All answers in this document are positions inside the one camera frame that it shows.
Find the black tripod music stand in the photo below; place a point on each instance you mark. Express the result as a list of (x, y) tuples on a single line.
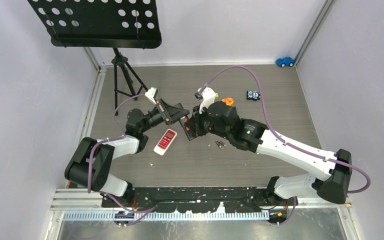
[(114, 24)]

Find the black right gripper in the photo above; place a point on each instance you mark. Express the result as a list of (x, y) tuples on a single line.
[(197, 118)]

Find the dark battery left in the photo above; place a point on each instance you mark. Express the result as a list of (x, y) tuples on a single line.
[(218, 144)]

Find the black remote control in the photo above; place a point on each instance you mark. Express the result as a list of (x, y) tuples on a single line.
[(189, 133)]

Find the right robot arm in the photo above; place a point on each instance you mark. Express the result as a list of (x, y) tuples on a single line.
[(328, 173)]

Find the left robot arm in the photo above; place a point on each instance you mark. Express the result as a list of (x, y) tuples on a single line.
[(91, 162)]

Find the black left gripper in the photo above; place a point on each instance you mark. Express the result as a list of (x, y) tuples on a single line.
[(171, 114)]

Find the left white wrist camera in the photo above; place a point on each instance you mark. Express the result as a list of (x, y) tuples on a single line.
[(151, 95)]

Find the red and white remote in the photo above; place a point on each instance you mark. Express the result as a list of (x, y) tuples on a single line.
[(165, 142)]

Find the orange yellow toy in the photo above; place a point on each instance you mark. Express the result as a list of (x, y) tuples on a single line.
[(228, 101)]

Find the blue toy car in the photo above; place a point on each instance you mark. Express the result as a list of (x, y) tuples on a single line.
[(284, 62)]

